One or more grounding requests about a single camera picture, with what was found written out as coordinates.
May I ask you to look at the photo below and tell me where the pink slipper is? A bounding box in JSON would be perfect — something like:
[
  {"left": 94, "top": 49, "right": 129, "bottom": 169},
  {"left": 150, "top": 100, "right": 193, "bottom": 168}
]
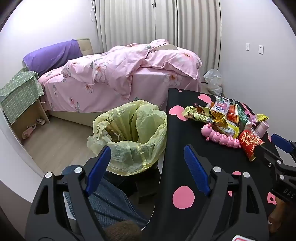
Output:
[{"left": 22, "top": 124, "right": 37, "bottom": 139}]

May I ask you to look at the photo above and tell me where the brown fuzzy cloth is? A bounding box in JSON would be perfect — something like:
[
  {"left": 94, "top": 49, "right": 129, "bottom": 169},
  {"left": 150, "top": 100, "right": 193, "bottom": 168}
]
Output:
[{"left": 103, "top": 220, "right": 142, "bottom": 241}]

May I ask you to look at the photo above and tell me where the white plastic bag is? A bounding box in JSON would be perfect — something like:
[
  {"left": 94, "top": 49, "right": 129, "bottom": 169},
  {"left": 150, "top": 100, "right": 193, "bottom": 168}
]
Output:
[{"left": 203, "top": 69, "right": 223, "bottom": 96}]

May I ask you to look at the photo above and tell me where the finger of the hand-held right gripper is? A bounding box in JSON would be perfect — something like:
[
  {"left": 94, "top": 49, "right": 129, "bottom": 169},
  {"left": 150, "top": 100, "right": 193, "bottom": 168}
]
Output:
[
  {"left": 270, "top": 133, "right": 296, "bottom": 162},
  {"left": 253, "top": 144, "right": 287, "bottom": 169}
]

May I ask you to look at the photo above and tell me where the purple pillow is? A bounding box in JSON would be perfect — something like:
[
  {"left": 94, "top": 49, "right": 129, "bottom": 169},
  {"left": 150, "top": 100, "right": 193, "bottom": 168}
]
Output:
[{"left": 23, "top": 39, "right": 84, "bottom": 76}]

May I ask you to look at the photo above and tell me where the cardboard bedside box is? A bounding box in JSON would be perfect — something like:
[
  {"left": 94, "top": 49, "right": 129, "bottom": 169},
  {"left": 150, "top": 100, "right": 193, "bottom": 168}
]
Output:
[{"left": 10, "top": 97, "right": 51, "bottom": 141}]

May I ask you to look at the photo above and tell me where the red gold snack packet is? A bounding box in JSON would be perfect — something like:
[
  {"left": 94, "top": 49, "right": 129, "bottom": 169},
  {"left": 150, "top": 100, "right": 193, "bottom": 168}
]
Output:
[{"left": 238, "top": 130, "right": 265, "bottom": 161}]

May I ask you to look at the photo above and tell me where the pink caterpillar toy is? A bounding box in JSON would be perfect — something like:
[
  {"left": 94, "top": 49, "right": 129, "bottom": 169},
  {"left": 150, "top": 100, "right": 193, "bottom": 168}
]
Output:
[{"left": 201, "top": 123, "right": 241, "bottom": 149}]

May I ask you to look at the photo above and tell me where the pink floral duvet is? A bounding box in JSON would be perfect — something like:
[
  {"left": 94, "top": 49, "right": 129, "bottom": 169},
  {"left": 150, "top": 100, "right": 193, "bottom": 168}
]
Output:
[{"left": 61, "top": 39, "right": 201, "bottom": 95}]

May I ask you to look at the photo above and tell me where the person's right hand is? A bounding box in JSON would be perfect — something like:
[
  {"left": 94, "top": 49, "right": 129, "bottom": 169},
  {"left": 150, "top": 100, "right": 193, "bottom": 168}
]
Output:
[{"left": 268, "top": 199, "right": 296, "bottom": 233}]

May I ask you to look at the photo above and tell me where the beige headboard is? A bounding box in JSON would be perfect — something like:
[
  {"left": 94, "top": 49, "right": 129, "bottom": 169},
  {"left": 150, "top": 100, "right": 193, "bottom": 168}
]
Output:
[{"left": 76, "top": 38, "right": 94, "bottom": 56}]

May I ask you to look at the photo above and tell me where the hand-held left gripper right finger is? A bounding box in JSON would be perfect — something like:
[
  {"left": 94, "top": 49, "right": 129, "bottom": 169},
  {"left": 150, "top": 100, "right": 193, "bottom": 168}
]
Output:
[{"left": 183, "top": 144, "right": 270, "bottom": 241}]

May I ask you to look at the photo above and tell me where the bed with pink sheet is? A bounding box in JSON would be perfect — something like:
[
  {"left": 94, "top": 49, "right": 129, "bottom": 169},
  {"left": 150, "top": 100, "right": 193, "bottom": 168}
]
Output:
[{"left": 37, "top": 67, "right": 201, "bottom": 128}]

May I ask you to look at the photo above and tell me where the person's leg in jeans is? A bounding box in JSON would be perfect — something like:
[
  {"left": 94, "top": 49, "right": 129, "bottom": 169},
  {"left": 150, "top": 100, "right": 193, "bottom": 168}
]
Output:
[{"left": 62, "top": 166, "right": 151, "bottom": 232}]

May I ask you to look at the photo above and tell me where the green checked cloth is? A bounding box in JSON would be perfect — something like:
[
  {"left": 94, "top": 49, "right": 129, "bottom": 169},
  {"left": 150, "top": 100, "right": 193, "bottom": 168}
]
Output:
[{"left": 0, "top": 67, "right": 45, "bottom": 124}]

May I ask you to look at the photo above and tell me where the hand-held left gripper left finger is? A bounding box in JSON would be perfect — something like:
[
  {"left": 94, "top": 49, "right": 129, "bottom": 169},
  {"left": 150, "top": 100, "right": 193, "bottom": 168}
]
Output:
[{"left": 25, "top": 146, "right": 114, "bottom": 241}]

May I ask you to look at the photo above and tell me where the black trash bin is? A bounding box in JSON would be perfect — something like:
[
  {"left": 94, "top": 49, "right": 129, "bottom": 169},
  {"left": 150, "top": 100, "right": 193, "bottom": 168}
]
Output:
[{"left": 109, "top": 166, "right": 162, "bottom": 202}]

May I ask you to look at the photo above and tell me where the beige pleated curtain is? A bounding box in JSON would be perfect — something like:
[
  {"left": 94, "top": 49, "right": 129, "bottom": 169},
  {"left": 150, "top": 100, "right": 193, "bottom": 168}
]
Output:
[
  {"left": 96, "top": 0, "right": 178, "bottom": 51},
  {"left": 177, "top": 0, "right": 221, "bottom": 69}
]

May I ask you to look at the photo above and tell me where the pile of snack wrappers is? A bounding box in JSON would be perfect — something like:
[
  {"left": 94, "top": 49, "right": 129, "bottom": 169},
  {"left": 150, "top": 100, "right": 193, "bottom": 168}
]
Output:
[{"left": 181, "top": 96, "right": 270, "bottom": 139}]

